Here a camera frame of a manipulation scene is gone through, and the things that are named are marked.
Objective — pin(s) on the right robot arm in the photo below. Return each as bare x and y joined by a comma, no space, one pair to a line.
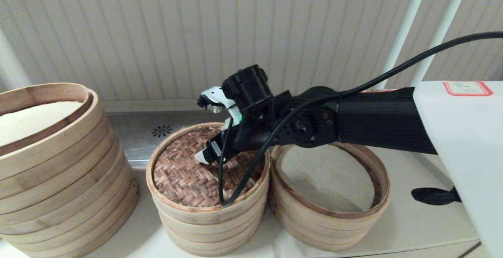
377,120

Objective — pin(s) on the woven bamboo steamer lid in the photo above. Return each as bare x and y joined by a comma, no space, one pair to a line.
180,179

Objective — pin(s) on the beige steamer liner cloth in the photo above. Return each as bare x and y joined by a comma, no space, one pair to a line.
326,179

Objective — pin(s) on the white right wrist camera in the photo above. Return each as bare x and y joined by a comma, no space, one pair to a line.
214,94

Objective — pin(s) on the stainless steel vent panel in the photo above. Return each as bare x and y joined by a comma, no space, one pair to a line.
133,132

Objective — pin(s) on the white metal pole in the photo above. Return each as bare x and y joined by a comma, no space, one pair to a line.
444,22
408,14

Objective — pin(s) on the white steamer liner cloth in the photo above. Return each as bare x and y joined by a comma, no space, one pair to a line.
31,122

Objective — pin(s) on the small slatted bamboo steamer stack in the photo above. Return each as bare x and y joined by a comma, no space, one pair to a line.
212,234

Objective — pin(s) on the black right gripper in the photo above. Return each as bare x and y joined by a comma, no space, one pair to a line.
247,89

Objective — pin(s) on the cloth-lined bamboo steamer stack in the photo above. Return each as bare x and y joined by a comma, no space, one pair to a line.
326,230

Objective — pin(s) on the large bamboo steamer stack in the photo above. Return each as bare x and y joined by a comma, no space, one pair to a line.
59,195

